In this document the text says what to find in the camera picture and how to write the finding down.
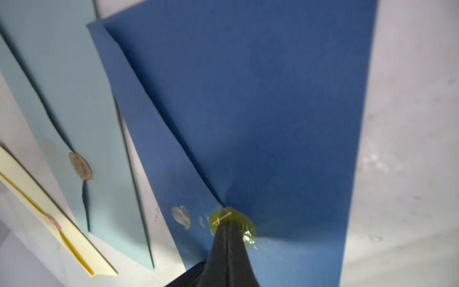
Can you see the pale yellow envelope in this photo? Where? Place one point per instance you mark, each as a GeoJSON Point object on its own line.
{"type": "Point", "coordinates": [42, 207]}

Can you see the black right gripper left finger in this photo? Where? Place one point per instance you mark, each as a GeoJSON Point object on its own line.
{"type": "Point", "coordinates": [212, 273]}

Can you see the light teal envelope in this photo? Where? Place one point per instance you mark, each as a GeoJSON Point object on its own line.
{"type": "Point", "coordinates": [53, 70]}

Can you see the dark blue envelope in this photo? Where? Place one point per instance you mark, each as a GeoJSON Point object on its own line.
{"type": "Point", "coordinates": [250, 105]}

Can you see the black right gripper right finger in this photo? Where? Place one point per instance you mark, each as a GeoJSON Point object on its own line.
{"type": "Point", "coordinates": [240, 273]}

